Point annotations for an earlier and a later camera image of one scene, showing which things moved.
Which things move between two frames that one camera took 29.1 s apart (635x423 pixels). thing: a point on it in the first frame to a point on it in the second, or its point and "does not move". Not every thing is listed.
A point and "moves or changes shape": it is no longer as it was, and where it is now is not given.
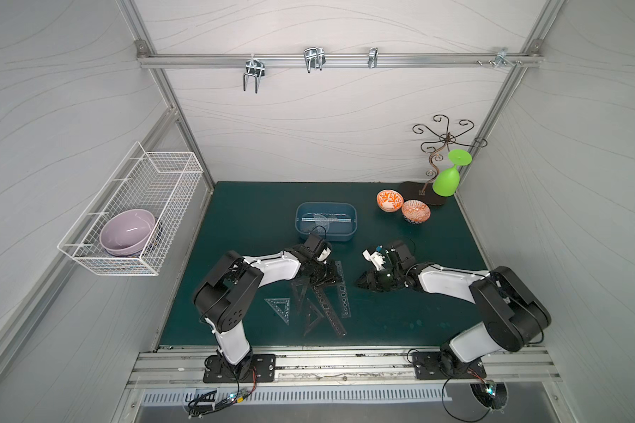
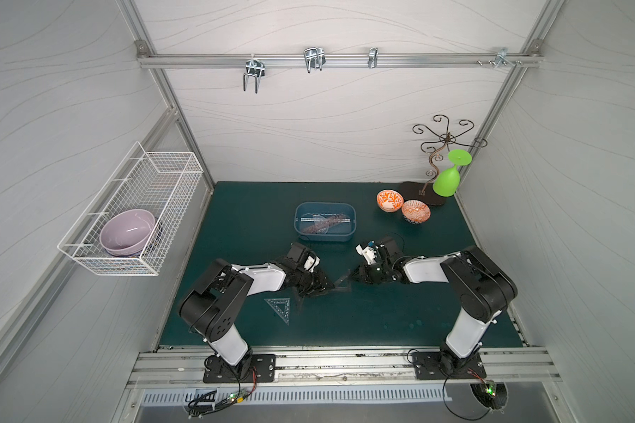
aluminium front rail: (338, 366) does not move
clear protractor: (321, 225) does not move
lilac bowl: (125, 233) does not move
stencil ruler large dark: (334, 320) to (322, 226)
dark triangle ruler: (313, 316) to (299, 303)
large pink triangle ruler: (299, 287) moves or changes shape
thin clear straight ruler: (326, 217) does not move
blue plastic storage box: (337, 221) does not move
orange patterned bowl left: (389, 200) does not move
